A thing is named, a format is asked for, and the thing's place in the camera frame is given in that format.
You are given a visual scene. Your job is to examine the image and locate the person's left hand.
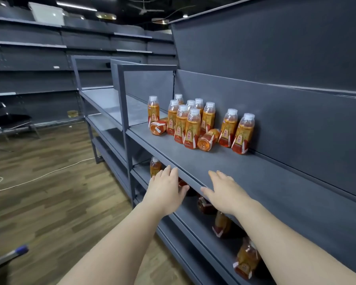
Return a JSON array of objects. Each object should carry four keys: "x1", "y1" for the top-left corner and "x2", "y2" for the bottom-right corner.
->
[{"x1": 142, "y1": 165, "x2": 190, "y2": 217}]

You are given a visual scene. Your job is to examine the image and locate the orange tea drink bottle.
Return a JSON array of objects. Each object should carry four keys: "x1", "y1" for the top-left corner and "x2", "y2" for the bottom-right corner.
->
[
  {"x1": 212, "y1": 211, "x2": 234, "y2": 238},
  {"x1": 150, "y1": 157, "x2": 163, "y2": 178},
  {"x1": 233, "y1": 237, "x2": 262, "y2": 281},
  {"x1": 178, "y1": 178, "x2": 197, "y2": 197},
  {"x1": 197, "y1": 196, "x2": 218, "y2": 216}
]

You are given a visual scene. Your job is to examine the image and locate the black metal chair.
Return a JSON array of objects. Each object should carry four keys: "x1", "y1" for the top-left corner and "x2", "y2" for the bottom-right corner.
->
[{"x1": 0, "y1": 93, "x2": 41, "y2": 152}]

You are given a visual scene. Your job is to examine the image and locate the cluster of orange tea bottles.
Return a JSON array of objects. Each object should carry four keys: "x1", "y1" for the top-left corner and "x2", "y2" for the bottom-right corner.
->
[{"x1": 147, "y1": 94, "x2": 256, "y2": 155}]

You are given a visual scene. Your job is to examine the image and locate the person's right forearm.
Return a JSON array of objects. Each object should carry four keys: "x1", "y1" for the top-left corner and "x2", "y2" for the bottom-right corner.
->
[{"x1": 230, "y1": 198, "x2": 356, "y2": 285}]

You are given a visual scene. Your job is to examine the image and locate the white cable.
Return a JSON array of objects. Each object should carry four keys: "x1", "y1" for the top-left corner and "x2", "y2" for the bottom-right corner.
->
[{"x1": 0, "y1": 157, "x2": 95, "y2": 192}]

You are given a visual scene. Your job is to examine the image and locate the white plastic bin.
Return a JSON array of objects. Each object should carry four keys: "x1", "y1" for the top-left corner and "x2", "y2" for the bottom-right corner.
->
[{"x1": 28, "y1": 2, "x2": 66, "y2": 26}]

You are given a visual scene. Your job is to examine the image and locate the small grey metal shelf unit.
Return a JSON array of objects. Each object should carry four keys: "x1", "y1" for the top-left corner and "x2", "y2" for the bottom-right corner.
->
[{"x1": 71, "y1": 55, "x2": 150, "y2": 202}]

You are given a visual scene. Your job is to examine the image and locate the person's right hand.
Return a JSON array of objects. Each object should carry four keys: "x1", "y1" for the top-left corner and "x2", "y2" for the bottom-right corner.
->
[{"x1": 200, "y1": 170, "x2": 253, "y2": 217}]

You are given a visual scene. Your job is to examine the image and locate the long ceiling light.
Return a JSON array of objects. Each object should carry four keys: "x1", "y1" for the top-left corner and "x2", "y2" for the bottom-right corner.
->
[{"x1": 56, "y1": 0, "x2": 98, "y2": 12}]

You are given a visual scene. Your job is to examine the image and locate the person's left forearm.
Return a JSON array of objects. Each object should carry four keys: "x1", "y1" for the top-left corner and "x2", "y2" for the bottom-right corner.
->
[{"x1": 58, "y1": 203, "x2": 171, "y2": 285}]

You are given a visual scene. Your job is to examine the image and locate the ceiling fan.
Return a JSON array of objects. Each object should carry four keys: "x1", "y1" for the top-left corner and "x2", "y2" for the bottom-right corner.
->
[{"x1": 127, "y1": 0, "x2": 165, "y2": 16}]

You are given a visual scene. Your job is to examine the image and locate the grey wall shelving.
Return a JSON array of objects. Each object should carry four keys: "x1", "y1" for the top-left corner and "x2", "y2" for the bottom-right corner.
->
[{"x1": 0, "y1": 3, "x2": 178, "y2": 129}]

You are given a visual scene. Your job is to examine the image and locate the large grey metal shelf unit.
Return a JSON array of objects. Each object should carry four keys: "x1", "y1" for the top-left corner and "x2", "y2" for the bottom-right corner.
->
[{"x1": 110, "y1": 0, "x2": 356, "y2": 285}]

